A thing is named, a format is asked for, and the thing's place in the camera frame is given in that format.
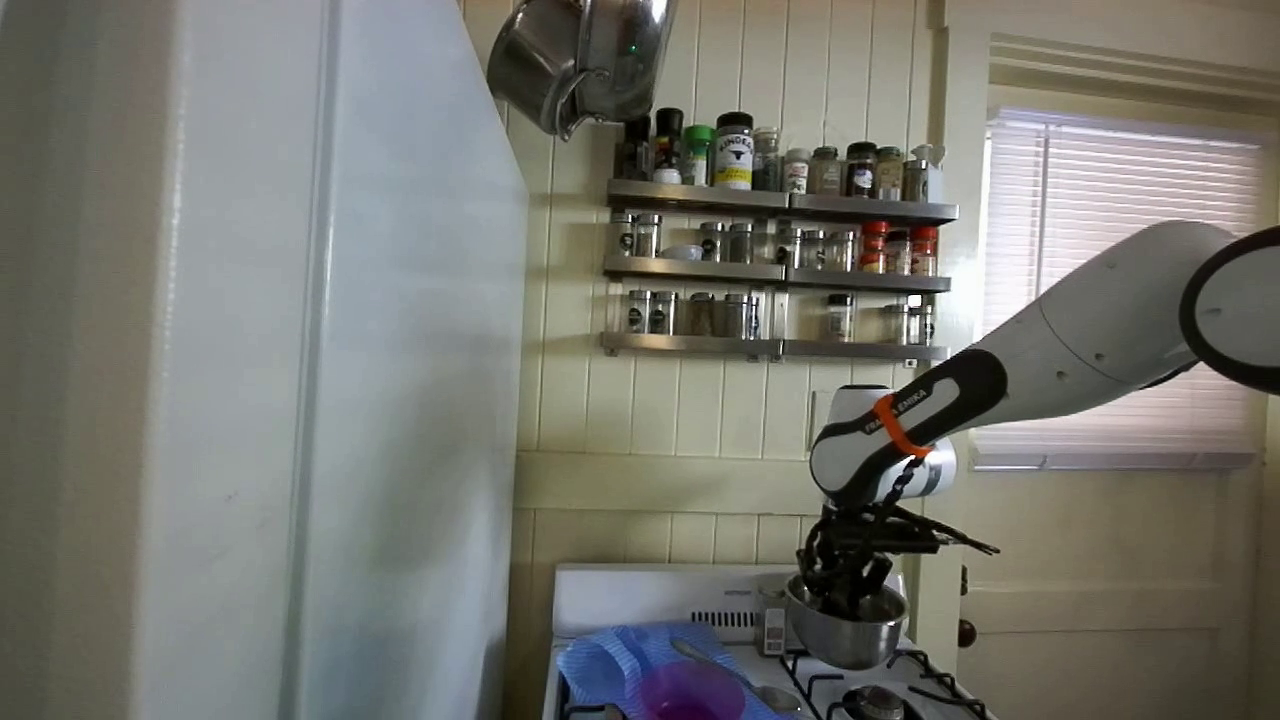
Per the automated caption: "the dark glass bottle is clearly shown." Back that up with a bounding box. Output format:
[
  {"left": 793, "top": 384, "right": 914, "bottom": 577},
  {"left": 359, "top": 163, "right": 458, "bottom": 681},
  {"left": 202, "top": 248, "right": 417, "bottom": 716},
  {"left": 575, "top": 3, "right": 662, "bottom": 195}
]
[{"left": 618, "top": 114, "right": 656, "bottom": 182}]

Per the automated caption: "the black stove grate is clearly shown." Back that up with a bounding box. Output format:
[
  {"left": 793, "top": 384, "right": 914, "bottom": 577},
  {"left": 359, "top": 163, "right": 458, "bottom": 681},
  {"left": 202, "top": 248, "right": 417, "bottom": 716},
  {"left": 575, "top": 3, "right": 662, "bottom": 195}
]
[{"left": 775, "top": 645, "right": 990, "bottom": 720}]

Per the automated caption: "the orange strap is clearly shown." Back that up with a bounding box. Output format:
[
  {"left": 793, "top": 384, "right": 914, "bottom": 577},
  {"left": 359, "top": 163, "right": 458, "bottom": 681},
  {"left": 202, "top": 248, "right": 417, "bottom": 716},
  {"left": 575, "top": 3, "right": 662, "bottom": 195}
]
[{"left": 871, "top": 395, "right": 935, "bottom": 463}]

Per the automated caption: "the white bottle black cap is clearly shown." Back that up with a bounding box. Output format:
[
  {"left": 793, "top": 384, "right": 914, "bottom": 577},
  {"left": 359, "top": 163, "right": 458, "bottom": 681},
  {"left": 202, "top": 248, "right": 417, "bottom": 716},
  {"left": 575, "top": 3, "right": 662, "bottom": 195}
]
[{"left": 707, "top": 106, "right": 760, "bottom": 195}]

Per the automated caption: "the purple plastic bowl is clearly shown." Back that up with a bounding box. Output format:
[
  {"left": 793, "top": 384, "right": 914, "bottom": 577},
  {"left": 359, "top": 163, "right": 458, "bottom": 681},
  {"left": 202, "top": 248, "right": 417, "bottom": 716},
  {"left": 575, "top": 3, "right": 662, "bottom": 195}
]
[{"left": 637, "top": 659, "right": 752, "bottom": 720}]

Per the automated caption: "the blue cloth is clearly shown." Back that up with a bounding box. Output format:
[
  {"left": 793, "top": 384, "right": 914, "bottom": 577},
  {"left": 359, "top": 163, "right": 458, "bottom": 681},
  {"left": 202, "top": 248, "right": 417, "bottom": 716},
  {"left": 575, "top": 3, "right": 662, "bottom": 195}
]
[{"left": 557, "top": 619, "right": 803, "bottom": 720}]

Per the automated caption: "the red spice jar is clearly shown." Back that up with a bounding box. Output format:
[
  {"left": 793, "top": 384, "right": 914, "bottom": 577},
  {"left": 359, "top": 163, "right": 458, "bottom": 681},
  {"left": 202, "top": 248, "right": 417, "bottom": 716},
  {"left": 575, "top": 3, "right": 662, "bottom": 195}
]
[
  {"left": 857, "top": 214, "right": 891, "bottom": 279},
  {"left": 907, "top": 219, "right": 945, "bottom": 279}
]

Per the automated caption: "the steel mixing bowl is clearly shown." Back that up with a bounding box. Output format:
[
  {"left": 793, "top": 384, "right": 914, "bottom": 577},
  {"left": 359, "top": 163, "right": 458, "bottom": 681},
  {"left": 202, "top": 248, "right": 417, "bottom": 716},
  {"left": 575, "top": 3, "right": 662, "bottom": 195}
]
[{"left": 775, "top": 567, "right": 913, "bottom": 671}]

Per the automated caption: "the black door lock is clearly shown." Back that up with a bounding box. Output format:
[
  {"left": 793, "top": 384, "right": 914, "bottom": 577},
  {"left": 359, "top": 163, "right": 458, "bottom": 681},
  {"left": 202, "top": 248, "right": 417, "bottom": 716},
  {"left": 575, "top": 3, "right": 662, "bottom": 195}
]
[{"left": 951, "top": 565, "right": 979, "bottom": 652}]

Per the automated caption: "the white window blind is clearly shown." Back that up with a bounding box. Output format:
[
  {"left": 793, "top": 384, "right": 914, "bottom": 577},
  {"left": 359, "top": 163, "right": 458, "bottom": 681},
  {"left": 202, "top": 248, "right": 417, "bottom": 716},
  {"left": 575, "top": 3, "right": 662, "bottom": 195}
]
[{"left": 968, "top": 113, "right": 1273, "bottom": 470}]

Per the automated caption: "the white gas stove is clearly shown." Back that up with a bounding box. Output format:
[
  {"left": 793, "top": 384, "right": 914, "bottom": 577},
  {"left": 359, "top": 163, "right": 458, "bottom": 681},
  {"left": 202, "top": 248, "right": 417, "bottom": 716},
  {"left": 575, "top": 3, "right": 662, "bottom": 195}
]
[{"left": 539, "top": 560, "right": 994, "bottom": 720}]

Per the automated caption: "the steel wall shelf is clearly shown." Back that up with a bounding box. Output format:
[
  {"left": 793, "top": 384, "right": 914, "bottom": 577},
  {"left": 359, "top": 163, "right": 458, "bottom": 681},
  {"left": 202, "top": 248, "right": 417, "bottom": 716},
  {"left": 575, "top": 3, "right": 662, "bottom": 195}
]
[
  {"left": 603, "top": 176, "right": 958, "bottom": 229},
  {"left": 598, "top": 255, "right": 956, "bottom": 297},
  {"left": 594, "top": 279, "right": 945, "bottom": 367}
]

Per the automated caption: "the white refrigerator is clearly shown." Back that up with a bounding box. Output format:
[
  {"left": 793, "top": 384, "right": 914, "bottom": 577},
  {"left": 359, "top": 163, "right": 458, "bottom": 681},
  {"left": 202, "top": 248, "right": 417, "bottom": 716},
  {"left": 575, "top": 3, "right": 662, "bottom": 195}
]
[{"left": 0, "top": 0, "right": 536, "bottom": 720}]

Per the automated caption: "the small grey box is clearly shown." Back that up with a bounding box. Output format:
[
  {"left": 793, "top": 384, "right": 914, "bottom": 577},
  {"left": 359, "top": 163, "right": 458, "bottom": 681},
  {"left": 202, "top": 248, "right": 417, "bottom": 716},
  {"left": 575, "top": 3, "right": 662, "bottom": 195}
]
[{"left": 755, "top": 603, "right": 793, "bottom": 659}]

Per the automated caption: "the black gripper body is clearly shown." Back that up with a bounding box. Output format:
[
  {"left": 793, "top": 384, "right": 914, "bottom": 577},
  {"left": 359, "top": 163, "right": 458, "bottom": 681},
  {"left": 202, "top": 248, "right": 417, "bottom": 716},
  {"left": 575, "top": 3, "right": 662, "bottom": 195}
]
[{"left": 796, "top": 497, "right": 935, "bottom": 581}]

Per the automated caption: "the white door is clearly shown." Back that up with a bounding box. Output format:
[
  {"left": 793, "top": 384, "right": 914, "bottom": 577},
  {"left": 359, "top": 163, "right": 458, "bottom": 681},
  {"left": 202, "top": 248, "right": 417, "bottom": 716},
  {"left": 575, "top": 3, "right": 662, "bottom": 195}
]
[{"left": 914, "top": 0, "right": 1280, "bottom": 720}]

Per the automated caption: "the hanging steel pot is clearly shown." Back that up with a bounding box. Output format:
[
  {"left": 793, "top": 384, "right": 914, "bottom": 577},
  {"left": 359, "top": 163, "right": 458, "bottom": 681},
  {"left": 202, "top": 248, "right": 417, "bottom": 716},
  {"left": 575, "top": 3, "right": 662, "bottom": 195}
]
[{"left": 483, "top": 0, "right": 677, "bottom": 138}]

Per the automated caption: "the gas burner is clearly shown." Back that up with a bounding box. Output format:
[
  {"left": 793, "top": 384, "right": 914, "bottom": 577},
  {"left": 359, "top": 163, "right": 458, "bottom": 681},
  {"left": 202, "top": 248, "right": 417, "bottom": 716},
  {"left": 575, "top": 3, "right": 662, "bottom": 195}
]
[{"left": 835, "top": 681, "right": 913, "bottom": 720}]

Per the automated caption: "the dark bottle black cap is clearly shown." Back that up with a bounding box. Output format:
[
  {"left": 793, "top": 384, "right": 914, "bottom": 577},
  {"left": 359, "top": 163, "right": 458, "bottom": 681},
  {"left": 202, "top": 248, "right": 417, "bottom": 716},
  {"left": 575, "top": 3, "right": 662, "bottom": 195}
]
[{"left": 649, "top": 105, "right": 686, "bottom": 186}]

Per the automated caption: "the green lid jar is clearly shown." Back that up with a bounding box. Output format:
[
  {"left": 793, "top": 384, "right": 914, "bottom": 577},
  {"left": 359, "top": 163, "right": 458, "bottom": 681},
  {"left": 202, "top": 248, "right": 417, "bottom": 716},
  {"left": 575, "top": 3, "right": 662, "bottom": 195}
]
[{"left": 679, "top": 123, "right": 721, "bottom": 192}]

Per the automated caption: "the black lid spice jar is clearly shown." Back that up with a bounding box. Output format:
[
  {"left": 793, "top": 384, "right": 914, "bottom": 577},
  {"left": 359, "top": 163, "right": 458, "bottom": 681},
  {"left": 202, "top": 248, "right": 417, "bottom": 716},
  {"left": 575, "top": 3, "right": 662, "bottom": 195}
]
[{"left": 844, "top": 138, "right": 880, "bottom": 202}]

